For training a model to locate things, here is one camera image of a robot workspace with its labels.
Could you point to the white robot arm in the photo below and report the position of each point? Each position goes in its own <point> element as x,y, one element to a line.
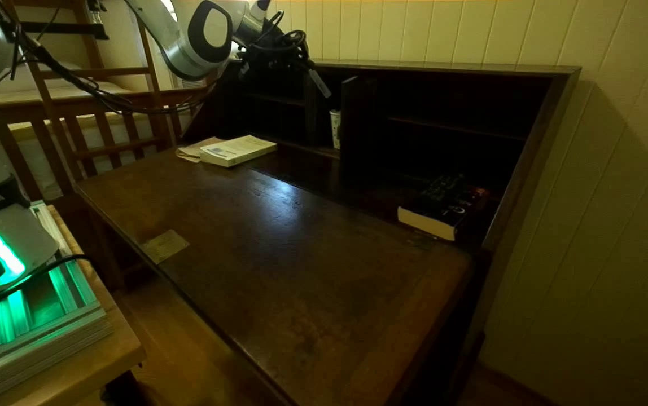
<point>211,36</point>

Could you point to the black calculator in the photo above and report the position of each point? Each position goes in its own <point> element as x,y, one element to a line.
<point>455,195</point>

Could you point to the small paper note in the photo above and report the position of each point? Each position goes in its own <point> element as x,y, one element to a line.
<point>164,246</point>

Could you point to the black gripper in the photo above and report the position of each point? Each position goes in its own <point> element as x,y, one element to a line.
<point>276,63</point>

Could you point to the white paperback book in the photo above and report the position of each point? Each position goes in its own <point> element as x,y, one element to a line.
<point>236,149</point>

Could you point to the white patterned paper cup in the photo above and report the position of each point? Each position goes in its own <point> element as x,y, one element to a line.
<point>336,127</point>

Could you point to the dark hardcover book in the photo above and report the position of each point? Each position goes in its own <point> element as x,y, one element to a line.
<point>420,214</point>

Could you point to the dark wooden desk hutch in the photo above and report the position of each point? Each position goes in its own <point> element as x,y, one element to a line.
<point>430,121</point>

